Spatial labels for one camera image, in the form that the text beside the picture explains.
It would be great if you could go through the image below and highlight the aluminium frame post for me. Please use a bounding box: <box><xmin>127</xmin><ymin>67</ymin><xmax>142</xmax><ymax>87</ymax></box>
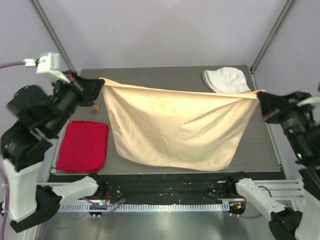
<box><xmin>250</xmin><ymin>0</ymin><xmax>298</xmax><ymax>73</ymax></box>
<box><xmin>29</xmin><ymin>0</ymin><xmax>80</xmax><ymax>73</ymax></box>

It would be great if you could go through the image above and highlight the aluminium front rail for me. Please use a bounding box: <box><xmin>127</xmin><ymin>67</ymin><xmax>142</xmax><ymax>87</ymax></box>
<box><xmin>254</xmin><ymin>180</ymin><xmax>304</xmax><ymax>201</ymax></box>

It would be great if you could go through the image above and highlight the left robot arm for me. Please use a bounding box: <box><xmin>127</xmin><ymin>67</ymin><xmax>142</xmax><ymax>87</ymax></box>
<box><xmin>0</xmin><ymin>71</ymin><xmax>107</xmax><ymax>233</ymax></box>

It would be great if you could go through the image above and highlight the white bucket hat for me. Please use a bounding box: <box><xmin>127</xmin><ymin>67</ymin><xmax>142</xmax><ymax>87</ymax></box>
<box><xmin>202</xmin><ymin>67</ymin><xmax>251</xmax><ymax>94</ymax></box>

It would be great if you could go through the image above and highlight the right aluminium frame post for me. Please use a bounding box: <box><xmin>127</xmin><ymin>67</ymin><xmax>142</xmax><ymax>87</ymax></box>
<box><xmin>250</xmin><ymin>0</ymin><xmax>298</xmax><ymax>73</ymax></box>

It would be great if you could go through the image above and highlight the white slotted cable duct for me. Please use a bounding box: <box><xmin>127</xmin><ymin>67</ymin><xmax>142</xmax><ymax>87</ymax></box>
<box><xmin>59</xmin><ymin>201</ymin><xmax>230</xmax><ymax>213</ymax></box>

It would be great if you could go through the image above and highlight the left aluminium frame post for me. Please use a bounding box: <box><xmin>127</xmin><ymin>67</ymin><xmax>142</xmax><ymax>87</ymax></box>
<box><xmin>29</xmin><ymin>0</ymin><xmax>80</xmax><ymax>73</ymax></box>

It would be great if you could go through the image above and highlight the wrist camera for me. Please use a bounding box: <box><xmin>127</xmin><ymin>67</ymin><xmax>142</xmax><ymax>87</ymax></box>
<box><xmin>297</xmin><ymin>96</ymin><xmax>320</xmax><ymax>107</ymax></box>
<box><xmin>23</xmin><ymin>52</ymin><xmax>70</xmax><ymax>83</ymax></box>

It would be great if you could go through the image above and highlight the peach cloth napkin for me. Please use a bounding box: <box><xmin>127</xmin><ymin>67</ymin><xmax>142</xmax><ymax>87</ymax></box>
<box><xmin>102</xmin><ymin>79</ymin><xmax>258</xmax><ymax>172</ymax></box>

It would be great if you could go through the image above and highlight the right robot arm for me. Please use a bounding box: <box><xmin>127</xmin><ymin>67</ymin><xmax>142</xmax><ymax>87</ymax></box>
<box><xmin>225</xmin><ymin>91</ymin><xmax>320</xmax><ymax>240</ymax></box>

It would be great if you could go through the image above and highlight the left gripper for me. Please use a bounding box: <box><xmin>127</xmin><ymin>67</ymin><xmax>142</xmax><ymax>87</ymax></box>
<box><xmin>48</xmin><ymin>68</ymin><xmax>107</xmax><ymax>134</ymax></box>

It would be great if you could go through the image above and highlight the red folded cloth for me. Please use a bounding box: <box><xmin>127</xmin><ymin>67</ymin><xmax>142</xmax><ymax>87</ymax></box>
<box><xmin>55</xmin><ymin>120</ymin><xmax>109</xmax><ymax>174</ymax></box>

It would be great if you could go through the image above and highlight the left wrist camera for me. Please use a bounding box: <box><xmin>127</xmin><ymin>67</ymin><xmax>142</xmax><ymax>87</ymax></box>
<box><xmin>23</xmin><ymin>52</ymin><xmax>70</xmax><ymax>83</ymax></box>

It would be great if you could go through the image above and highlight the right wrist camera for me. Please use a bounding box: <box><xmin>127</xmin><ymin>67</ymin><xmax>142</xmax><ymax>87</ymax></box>
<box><xmin>297</xmin><ymin>96</ymin><xmax>320</xmax><ymax>107</ymax></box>

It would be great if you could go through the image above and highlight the gold fork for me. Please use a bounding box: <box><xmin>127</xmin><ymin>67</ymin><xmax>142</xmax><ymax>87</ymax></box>
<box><xmin>91</xmin><ymin>99</ymin><xmax>104</xmax><ymax>114</ymax></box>

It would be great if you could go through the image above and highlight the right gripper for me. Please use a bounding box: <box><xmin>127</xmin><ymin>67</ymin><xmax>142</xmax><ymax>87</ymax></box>
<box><xmin>256</xmin><ymin>87</ymin><xmax>315</xmax><ymax>158</ymax></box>

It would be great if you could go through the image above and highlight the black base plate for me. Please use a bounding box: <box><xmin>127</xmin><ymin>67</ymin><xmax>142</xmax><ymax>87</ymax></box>
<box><xmin>47</xmin><ymin>172</ymin><xmax>257</xmax><ymax>204</ymax></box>

